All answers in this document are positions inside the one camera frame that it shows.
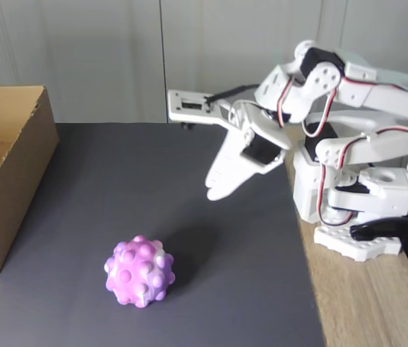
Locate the brown cardboard box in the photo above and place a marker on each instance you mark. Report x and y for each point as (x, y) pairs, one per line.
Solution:
(26, 180)

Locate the purple white bumpy ball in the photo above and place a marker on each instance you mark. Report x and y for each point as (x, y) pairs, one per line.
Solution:
(139, 271)

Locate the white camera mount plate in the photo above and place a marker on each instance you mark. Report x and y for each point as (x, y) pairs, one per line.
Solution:
(178, 108)

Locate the dark grey table mat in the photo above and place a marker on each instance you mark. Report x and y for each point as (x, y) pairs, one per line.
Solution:
(153, 307)

